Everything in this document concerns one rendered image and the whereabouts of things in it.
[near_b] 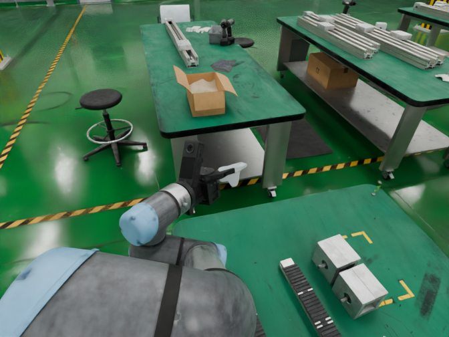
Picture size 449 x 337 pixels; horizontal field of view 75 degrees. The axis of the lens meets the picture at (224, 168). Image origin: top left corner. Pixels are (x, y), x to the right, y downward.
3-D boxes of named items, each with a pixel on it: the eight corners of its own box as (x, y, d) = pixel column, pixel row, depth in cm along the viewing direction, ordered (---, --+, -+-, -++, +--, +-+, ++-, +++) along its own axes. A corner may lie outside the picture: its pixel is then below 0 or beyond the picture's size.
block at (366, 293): (325, 291, 91) (332, 275, 85) (354, 279, 94) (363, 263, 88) (346, 323, 84) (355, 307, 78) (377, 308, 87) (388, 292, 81)
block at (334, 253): (305, 261, 99) (311, 244, 93) (333, 251, 102) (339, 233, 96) (323, 287, 92) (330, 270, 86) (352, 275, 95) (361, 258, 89)
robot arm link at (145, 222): (115, 236, 61) (116, 206, 56) (152, 210, 69) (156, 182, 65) (142, 257, 58) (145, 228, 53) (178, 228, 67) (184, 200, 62)
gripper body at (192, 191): (200, 190, 82) (172, 211, 73) (196, 162, 79) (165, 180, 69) (223, 195, 78) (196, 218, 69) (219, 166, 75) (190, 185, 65)
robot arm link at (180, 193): (152, 187, 66) (180, 193, 62) (166, 179, 70) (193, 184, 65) (158, 215, 69) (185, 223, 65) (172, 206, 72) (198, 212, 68)
